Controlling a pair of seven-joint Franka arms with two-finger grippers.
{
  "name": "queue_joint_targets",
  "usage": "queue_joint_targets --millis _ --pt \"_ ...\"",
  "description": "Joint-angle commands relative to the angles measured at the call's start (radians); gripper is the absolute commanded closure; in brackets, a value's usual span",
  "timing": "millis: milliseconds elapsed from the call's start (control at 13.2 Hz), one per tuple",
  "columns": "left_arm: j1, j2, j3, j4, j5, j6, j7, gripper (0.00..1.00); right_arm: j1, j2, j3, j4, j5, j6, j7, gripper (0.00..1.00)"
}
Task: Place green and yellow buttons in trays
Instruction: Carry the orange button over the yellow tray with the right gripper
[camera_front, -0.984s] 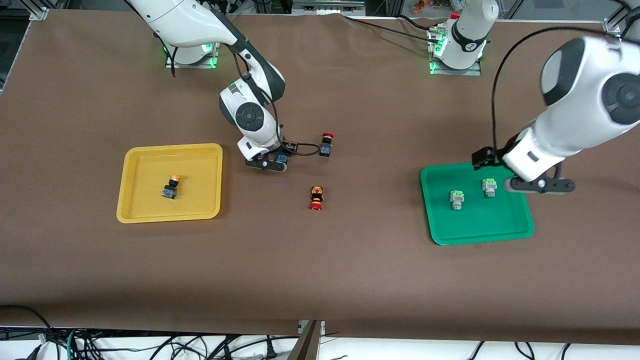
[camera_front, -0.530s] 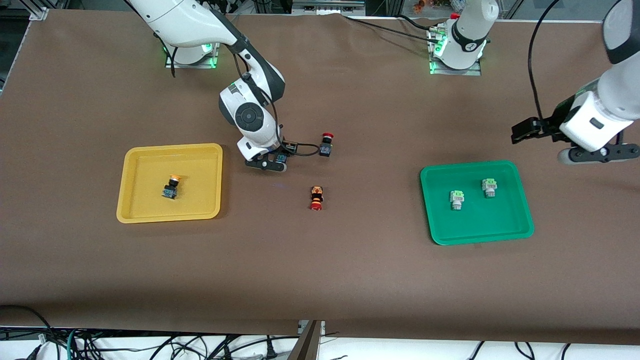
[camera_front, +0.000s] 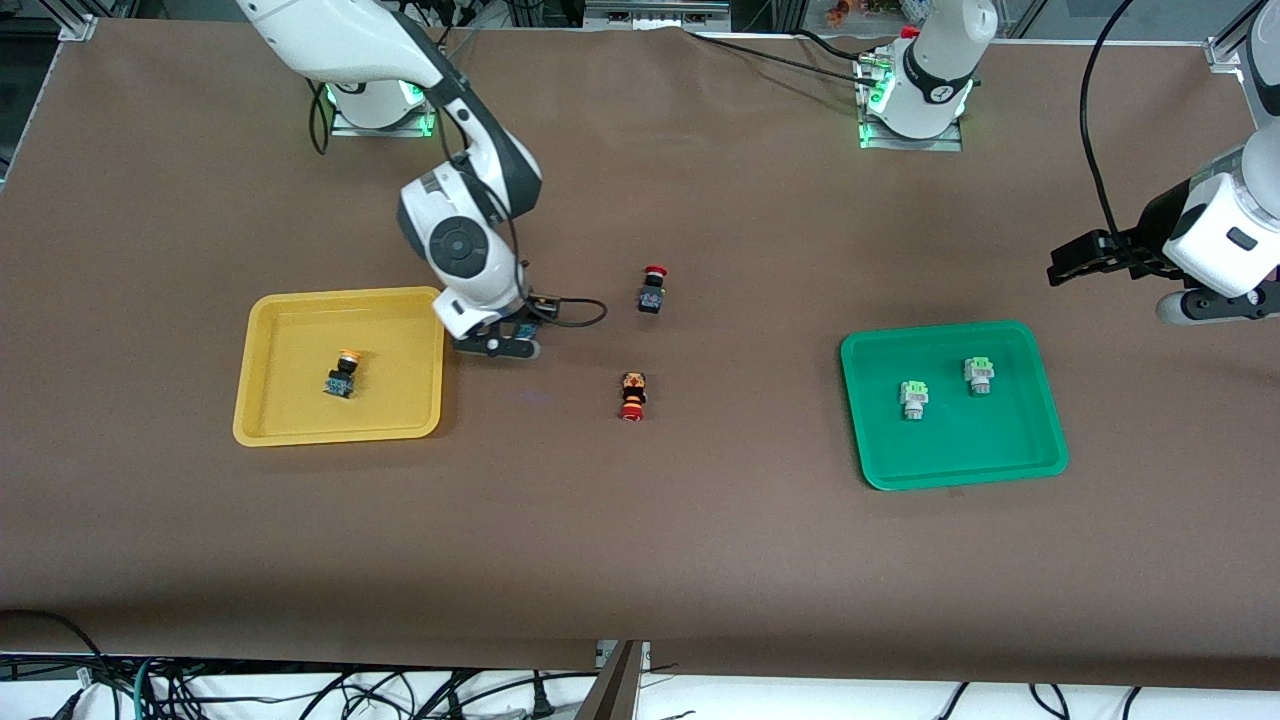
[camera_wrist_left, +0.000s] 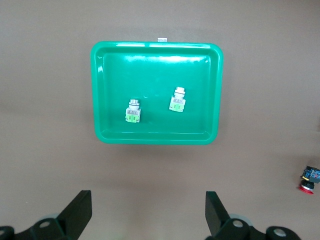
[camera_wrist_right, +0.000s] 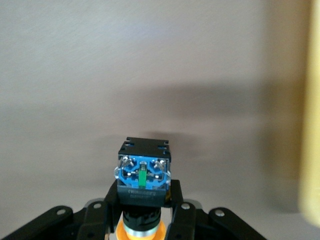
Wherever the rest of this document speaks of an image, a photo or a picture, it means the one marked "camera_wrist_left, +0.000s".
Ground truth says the green plastic tray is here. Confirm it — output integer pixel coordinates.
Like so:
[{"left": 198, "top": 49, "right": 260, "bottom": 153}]
[{"left": 89, "top": 40, "right": 225, "bottom": 146}]

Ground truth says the green push button switch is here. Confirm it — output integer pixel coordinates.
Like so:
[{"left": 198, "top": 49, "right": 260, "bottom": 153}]
[
  {"left": 124, "top": 98, "right": 142, "bottom": 124},
  {"left": 168, "top": 86, "right": 187, "bottom": 113}
]

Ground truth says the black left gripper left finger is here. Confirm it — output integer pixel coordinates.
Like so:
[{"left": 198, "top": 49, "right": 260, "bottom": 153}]
[{"left": 14, "top": 190, "right": 93, "bottom": 240}]

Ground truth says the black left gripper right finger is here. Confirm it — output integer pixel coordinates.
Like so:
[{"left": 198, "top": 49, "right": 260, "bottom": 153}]
[{"left": 205, "top": 191, "right": 267, "bottom": 240}]

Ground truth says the red button with blue base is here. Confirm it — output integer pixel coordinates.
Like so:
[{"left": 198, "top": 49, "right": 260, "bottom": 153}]
[{"left": 297, "top": 164, "right": 320, "bottom": 195}]

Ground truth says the brown table mat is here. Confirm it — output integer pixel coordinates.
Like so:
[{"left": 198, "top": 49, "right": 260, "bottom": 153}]
[{"left": 0, "top": 0, "right": 320, "bottom": 240}]

